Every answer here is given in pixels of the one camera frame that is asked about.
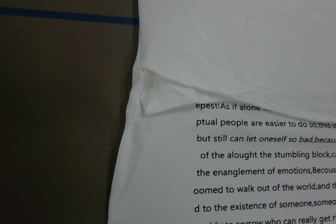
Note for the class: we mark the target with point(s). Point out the white long-sleeve printed shirt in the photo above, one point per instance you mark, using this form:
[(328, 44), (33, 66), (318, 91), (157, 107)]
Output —
[(231, 115)]

